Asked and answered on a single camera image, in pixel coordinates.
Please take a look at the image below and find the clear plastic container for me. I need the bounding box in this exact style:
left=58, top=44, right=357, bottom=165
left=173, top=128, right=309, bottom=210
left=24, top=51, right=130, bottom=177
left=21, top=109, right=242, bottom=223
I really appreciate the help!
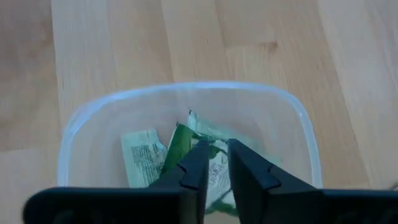
left=57, top=81, right=323, bottom=191

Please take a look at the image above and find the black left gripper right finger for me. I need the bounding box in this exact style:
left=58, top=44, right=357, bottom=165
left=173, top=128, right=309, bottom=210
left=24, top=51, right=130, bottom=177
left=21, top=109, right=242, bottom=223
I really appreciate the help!
left=228, top=139, right=318, bottom=224

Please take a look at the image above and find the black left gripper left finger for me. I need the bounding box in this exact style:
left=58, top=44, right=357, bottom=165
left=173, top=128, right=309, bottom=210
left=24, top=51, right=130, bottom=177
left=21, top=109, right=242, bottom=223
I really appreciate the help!
left=149, top=139, right=210, bottom=224

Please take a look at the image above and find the green tea bag packet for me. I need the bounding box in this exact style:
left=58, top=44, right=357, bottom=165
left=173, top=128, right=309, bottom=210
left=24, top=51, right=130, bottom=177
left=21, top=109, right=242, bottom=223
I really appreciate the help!
left=120, top=129, right=169, bottom=189
left=160, top=123, right=218, bottom=181
left=186, top=110, right=269, bottom=217

